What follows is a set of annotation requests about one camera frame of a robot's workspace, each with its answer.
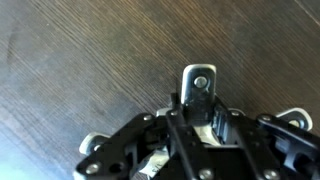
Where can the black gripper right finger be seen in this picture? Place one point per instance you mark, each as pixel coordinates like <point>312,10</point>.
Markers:
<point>283,143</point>

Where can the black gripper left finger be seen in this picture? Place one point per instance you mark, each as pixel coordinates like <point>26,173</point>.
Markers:
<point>116,150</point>

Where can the half-cup steel measuring cup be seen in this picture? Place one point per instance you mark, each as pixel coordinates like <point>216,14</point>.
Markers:
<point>198,81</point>

